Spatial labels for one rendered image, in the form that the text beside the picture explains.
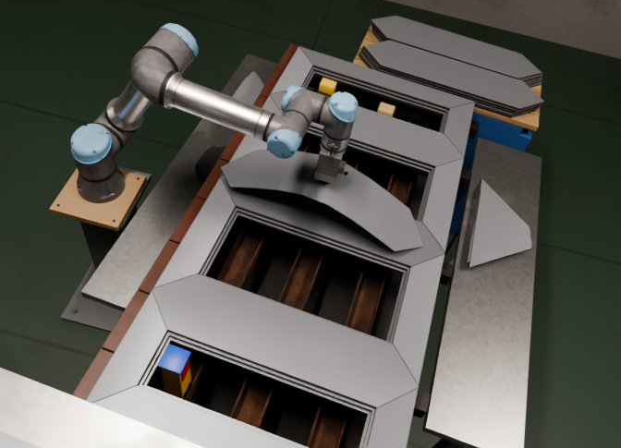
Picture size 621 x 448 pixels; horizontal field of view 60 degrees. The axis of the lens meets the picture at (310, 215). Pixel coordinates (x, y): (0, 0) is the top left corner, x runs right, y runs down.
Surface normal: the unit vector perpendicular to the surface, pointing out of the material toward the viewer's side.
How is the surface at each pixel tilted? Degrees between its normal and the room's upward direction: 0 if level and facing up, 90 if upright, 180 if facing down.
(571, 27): 90
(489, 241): 0
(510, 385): 0
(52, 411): 0
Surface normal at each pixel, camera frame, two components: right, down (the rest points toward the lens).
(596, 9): -0.22, 0.75
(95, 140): 0.11, -0.49
